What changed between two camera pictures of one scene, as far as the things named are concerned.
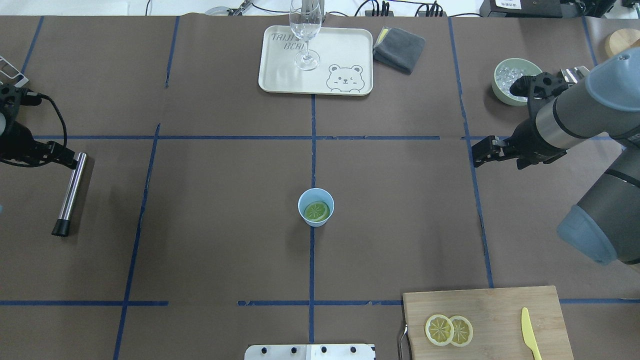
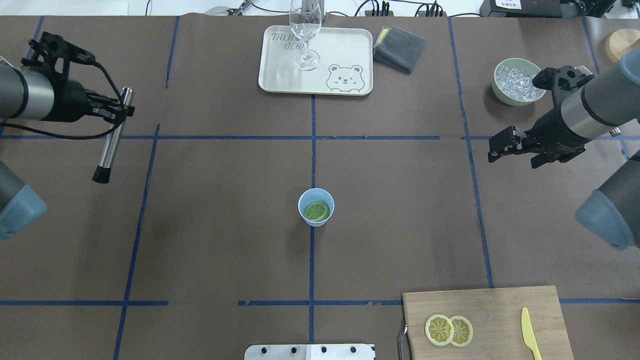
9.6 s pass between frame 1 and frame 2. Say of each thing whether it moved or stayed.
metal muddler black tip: moved
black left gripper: moved
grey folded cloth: stayed
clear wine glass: stayed
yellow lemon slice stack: stayed
